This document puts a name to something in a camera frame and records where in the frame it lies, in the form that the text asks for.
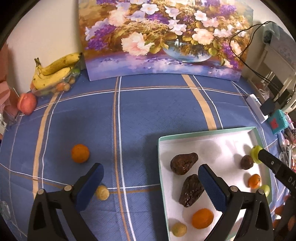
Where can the upper yellow banana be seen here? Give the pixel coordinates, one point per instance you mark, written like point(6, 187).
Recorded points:
point(63, 62)

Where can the small orange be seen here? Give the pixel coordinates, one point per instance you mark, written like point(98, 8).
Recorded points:
point(80, 153)

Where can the large orange with stem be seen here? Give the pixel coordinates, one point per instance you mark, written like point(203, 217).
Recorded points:
point(254, 181)

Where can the teal toy box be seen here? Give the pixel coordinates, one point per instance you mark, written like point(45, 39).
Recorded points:
point(277, 121)

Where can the black power adapter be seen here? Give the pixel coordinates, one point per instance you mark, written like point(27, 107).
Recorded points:
point(268, 107)

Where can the right hand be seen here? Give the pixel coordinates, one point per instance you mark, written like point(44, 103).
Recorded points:
point(278, 212)

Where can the red peach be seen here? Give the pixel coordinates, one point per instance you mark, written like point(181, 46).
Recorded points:
point(27, 103)

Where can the lower yellow banana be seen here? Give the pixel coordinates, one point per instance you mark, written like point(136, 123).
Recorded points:
point(41, 81)

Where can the yellow banana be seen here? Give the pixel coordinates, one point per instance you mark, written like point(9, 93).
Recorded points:
point(41, 81)
point(63, 62)

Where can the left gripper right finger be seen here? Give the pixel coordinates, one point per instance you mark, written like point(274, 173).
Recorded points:
point(256, 223)

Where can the brown wrinkled fruit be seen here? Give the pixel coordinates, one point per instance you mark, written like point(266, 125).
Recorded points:
point(182, 163)
point(246, 162)

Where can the pile of small items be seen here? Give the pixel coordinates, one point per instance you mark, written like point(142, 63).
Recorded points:
point(287, 143)

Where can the flower painting canvas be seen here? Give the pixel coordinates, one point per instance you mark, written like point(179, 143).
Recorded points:
point(207, 38)

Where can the small tan round fruit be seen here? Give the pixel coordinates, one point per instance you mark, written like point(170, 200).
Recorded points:
point(102, 193)

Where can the green guava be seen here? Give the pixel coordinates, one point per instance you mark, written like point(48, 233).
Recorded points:
point(266, 189)
point(254, 153)

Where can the clear bag of fruits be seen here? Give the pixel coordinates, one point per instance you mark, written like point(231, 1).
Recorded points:
point(64, 84)

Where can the shiny dark wrinkled fruit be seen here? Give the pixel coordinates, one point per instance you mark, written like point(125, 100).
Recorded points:
point(192, 189)

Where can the white tray green rim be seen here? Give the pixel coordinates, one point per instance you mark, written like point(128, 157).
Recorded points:
point(222, 151)

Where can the blue plaid tablecloth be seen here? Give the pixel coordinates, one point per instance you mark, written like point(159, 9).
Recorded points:
point(120, 120)

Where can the white shelf furniture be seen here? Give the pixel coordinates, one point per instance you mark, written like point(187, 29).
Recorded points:
point(280, 61)

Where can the small olive yellow fruit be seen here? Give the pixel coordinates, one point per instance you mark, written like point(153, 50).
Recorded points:
point(179, 229)

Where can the white power strip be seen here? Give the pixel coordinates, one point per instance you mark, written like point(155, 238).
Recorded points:
point(255, 105)

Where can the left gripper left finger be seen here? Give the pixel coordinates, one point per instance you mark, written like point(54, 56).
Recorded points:
point(44, 221)

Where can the pink gift wrap bouquet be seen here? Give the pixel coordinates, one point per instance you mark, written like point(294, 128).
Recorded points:
point(9, 97)

